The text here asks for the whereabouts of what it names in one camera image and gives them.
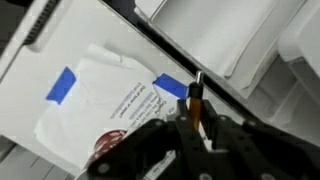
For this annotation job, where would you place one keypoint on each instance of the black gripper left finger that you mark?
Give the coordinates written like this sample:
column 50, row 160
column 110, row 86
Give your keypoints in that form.
column 156, row 150

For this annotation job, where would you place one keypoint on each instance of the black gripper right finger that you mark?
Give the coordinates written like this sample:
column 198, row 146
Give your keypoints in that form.
column 253, row 153

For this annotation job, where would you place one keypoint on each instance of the amber pen with black cap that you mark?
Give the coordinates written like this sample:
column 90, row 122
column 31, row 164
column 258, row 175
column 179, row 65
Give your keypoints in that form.
column 196, row 106

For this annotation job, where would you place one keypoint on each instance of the large grey multifunction printer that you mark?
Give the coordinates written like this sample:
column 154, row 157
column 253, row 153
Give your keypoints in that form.
column 213, row 36

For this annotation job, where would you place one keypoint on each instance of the white printer finisher unit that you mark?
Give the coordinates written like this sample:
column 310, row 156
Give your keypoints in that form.
column 30, row 86

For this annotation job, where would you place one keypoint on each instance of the blue tape strip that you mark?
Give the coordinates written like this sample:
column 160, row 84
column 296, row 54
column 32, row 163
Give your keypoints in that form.
column 62, row 85
column 171, row 85

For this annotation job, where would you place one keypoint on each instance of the white printed paper sheet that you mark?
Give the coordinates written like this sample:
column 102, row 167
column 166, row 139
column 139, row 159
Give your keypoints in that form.
column 100, row 110

